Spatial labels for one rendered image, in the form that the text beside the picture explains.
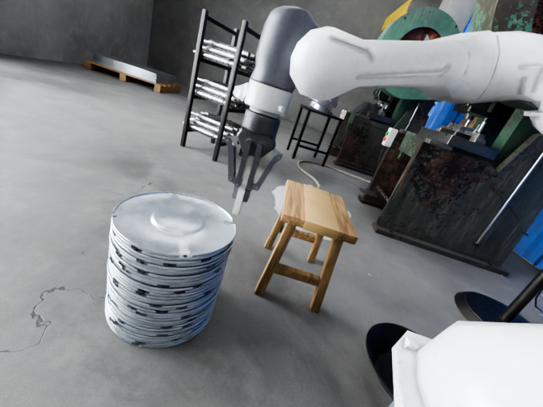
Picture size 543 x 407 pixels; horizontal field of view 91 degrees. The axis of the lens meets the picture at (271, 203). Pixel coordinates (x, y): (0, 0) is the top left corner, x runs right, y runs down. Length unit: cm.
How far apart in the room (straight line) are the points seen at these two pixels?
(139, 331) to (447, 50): 80
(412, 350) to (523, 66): 45
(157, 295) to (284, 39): 57
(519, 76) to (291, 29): 36
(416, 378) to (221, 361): 56
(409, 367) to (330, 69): 37
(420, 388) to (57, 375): 68
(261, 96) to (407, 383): 46
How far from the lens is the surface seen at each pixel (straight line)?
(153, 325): 74
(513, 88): 60
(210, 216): 75
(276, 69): 53
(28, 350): 84
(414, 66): 48
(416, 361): 33
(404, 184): 186
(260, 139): 57
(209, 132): 215
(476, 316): 154
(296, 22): 54
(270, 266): 91
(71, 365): 79
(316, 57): 44
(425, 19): 345
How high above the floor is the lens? 66
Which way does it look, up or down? 23 degrees down
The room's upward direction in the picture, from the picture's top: 19 degrees clockwise
